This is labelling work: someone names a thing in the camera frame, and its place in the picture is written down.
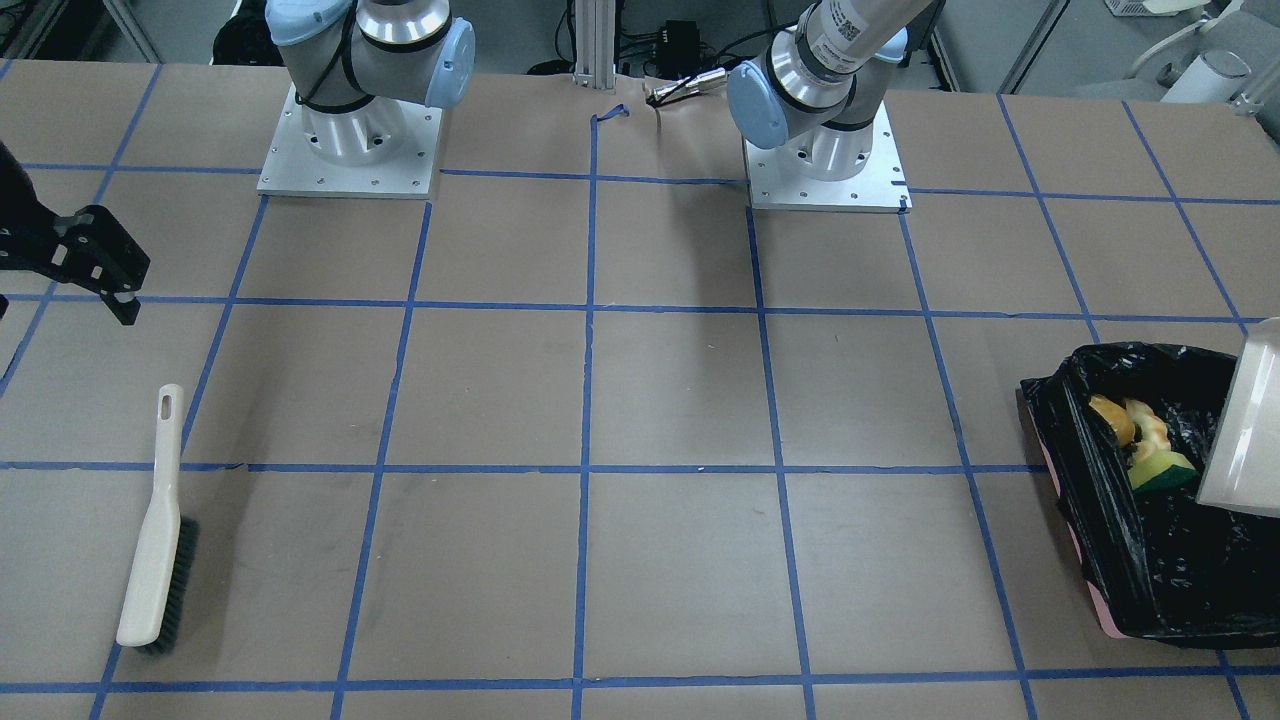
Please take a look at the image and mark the beige hand brush black bristles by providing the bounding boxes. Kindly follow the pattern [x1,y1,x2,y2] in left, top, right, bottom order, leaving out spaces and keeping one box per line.
[115,383,200,655]

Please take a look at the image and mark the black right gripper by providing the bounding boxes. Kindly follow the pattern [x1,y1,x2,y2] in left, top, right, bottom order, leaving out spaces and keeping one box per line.
[1,145,151,325]

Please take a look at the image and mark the aluminium frame post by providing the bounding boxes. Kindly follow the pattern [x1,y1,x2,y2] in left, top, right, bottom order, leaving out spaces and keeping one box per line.
[571,0,620,94]

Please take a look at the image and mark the yellow green sponge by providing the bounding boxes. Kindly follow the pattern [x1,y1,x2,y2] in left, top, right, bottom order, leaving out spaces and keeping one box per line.
[1128,450,1199,495]

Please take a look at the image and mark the yellow potato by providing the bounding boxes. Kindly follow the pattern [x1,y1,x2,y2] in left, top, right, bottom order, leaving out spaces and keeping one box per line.
[1088,395,1137,448]

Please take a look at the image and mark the beige plastic dustpan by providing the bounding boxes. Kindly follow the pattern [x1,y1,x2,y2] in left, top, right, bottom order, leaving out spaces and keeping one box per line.
[1196,318,1279,518]

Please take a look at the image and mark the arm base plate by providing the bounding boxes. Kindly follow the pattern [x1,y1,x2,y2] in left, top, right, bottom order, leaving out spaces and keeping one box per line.
[742,101,913,214]
[256,88,445,200]

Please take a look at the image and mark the bin with black bag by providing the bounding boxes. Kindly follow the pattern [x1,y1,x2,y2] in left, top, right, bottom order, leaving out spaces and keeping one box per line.
[1020,342,1279,650]

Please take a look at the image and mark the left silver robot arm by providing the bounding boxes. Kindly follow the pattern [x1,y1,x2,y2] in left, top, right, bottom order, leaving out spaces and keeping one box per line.
[727,1,928,149]

